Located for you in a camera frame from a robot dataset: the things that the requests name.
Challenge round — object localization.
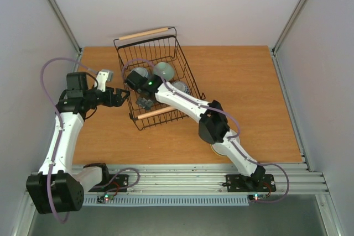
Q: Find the blue floral bowl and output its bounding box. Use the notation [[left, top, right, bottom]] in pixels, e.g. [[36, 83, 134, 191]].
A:
[[131, 67, 150, 80]]

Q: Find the celadon green bowl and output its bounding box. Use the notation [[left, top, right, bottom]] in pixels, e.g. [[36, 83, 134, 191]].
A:
[[153, 62, 175, 81]]

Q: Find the red patterned bowl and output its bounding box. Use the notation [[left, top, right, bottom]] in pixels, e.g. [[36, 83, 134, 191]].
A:
[[171, 81, 191, 96]]

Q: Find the white yellow bowl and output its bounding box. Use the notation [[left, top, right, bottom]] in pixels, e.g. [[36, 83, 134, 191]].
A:
[[211, 129, 241, 156]]

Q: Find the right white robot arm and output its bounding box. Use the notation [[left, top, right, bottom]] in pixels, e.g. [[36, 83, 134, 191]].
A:
[[124, 70, 266, 191]]

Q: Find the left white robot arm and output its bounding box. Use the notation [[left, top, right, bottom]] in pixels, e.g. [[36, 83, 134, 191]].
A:
[[26, 70, 129, 214]]

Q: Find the left controller board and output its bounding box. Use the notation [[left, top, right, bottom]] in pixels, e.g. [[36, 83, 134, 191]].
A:
[[96, 194, 114, 203]]

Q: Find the controller board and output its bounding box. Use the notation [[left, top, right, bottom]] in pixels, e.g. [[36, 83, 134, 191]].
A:
[[248, 193, 270, 201], [96, 194, 114, 203]]

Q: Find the right controller board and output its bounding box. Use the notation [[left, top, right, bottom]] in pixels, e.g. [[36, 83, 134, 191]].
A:
[[248, 193, 270, 201]]

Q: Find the black wire dish rack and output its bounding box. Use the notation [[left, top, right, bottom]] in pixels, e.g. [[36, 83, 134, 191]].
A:
[[113, 27, 205, 130]]

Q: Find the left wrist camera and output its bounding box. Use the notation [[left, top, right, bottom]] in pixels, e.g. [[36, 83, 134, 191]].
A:
[[96, 69, 113, 92]]

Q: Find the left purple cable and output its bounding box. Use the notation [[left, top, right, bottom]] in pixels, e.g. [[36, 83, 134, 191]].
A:
[[40, 57, 99, 224]]

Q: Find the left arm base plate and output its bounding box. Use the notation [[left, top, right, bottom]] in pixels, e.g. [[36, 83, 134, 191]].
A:
[[78, 174, 130, 192]]

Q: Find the grey slotted cable duct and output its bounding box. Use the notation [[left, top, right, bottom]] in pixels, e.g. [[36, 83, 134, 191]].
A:
[[83, 195, 249, 207]]

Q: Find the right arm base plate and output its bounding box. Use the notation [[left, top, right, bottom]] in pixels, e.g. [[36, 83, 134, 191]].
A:
[[222, 174, 277, 192]]

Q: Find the aluminium rail frame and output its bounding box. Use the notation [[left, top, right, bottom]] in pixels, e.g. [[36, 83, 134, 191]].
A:
[[24, 164, 330, 195]]

